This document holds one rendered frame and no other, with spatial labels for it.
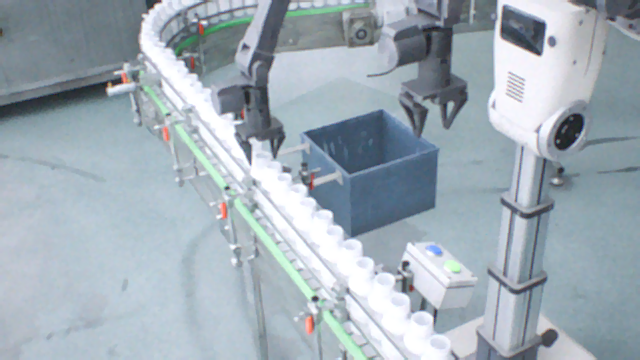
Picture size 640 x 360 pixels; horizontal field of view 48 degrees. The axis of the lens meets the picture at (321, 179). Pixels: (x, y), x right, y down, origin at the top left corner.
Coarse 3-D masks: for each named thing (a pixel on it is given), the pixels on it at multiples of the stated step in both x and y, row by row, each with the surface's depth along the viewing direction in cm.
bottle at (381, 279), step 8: (376, 280) 131; (384, 280) 132; (392, 280) 131; (376, 288) 130; (384, 288) 129; (392, 288) 130; (376, 296) 131; (384, 296) 130; (368, 304) 133; (376, 304) 131; (384, 304) 130; (376, 312) 131; (384, 312) 131; (368, 320) 136; (368, 328) 137; (376, 328) 134; (376, 336) 135; (376, 344) 136
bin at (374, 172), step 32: (320, 128) 226; (352, 128) 233; (384, 128) 238; (320, 160) 216; (352, 160) 239; (384, 160) 244; (416, 160) 210; (320, 192) 223; (352, 192) 204; (384, 192) 210; (416, 192) 217; (352, 224) 210; (384, 224) 216
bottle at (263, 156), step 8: (256, 152) 171; (264, 152) 171; (256, 160) 169; (264, 160) 169; (256, 168) 171; (264, 168) 170; (256, 176) 170; (264, 176) 170; (256, 192) 173; (256, 200) 175
